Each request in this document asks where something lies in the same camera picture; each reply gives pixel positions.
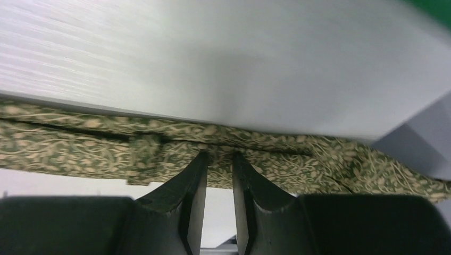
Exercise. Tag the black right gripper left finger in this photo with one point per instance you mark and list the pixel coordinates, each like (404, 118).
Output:
(167, 220)

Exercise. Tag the olive floral patterned tie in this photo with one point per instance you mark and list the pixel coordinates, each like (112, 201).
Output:
(142, 150)

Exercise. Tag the green plastic bin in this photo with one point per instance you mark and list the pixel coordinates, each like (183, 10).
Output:
(438, 10)

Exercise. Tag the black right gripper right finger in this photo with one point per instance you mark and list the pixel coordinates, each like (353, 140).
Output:
(271, 221)

